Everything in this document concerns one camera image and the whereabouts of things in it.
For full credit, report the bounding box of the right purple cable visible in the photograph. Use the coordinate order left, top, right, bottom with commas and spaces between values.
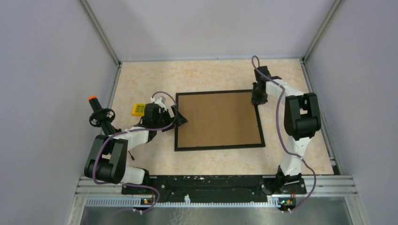
251, 55, 317, 213

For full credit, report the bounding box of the brown frame backing board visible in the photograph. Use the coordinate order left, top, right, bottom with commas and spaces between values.
177, 91, 262, 148

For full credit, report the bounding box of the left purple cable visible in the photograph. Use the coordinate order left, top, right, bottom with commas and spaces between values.
92, 90, 178, 215

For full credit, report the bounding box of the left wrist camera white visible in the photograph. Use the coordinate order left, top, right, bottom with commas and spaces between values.
151, 96, 166, 109

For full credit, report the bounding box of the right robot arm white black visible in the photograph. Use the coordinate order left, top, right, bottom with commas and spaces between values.
251, 66, 321, 194

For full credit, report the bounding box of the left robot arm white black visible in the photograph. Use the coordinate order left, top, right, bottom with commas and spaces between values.
84, 98, 188, 194

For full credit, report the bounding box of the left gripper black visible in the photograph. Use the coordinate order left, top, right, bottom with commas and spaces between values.
154, 105, 188, 132

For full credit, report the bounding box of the black picture frame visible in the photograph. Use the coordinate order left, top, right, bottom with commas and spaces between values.
174, 90, 266, 152

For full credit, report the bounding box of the yellow small tray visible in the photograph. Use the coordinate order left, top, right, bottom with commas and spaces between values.
131, 103, 146, 117

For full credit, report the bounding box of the purple cable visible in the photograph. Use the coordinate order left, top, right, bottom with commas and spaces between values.
92, 90, 178, 215
251, 55, 317, 213

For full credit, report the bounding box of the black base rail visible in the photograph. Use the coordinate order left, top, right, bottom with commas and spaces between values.
121, 175, 307, 203

